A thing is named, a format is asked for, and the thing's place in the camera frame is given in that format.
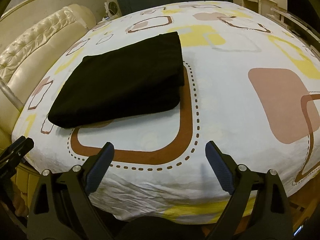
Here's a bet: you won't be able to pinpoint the person left hand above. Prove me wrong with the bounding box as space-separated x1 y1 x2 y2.
12 185 29 217

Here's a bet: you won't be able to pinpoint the black pants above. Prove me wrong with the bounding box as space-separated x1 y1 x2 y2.
48 32 184 128

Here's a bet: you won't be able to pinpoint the white tv console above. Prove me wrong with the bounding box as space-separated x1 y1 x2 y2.
266 7 319 60

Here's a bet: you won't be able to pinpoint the cream tufted headboard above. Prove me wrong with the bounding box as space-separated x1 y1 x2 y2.
0 3 97 140

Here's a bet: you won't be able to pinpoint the black flat television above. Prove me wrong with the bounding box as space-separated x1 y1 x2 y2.
287 0 319 22

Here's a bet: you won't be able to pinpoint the small white desk fan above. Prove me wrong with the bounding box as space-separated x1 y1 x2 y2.
104 1 119 20

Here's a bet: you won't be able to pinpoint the patterned white bed sheet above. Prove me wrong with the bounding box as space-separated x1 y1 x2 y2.
12 1 319 224

